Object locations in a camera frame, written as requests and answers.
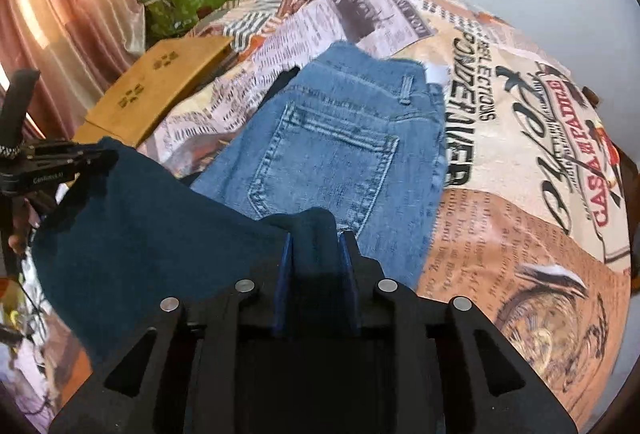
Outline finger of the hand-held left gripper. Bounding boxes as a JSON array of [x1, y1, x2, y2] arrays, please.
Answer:
[[47, 150, 119, 182], [22, 141, 103, 162]]

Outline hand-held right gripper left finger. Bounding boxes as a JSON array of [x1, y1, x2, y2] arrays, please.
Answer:
[[47, 234, 296, 434]]

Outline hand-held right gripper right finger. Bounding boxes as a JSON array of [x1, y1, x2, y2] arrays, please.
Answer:
[[340, 231, 576, 434]]

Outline dark teal knit pants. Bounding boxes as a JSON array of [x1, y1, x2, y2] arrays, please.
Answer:
[[32, 137, 342, 365]]

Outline person's left hand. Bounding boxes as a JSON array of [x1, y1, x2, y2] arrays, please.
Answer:
[[6, 197, 37, 257]]

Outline blue denim jeans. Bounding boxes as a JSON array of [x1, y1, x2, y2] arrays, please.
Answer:
[[190, 40, 448, 286]]

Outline printed blanket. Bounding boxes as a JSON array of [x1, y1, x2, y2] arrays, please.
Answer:
[[140, 0, 633, 425]]

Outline reddish striped curtain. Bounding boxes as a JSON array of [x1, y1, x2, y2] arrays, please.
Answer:
[[0, 0, 147, 140]]

